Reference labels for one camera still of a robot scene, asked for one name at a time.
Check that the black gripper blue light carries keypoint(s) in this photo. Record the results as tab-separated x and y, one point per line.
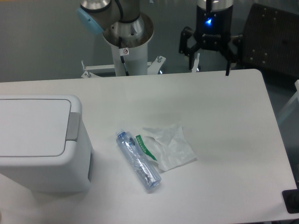
213	32

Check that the white push-top trash can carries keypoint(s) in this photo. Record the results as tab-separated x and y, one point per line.
44	145

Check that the dark perforated floor mat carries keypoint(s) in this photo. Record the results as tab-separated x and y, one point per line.
271	41

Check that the crumpled clear plastic bag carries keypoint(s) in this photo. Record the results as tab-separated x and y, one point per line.
166	147

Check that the translucent bin at right edge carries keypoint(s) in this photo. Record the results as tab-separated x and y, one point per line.
288	122

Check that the clear blue plastic bottle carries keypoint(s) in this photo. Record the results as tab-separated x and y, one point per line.
138	160

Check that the black clamp at table corner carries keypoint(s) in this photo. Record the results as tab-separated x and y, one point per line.
291	199

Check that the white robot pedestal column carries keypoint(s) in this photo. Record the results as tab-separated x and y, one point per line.
133	60

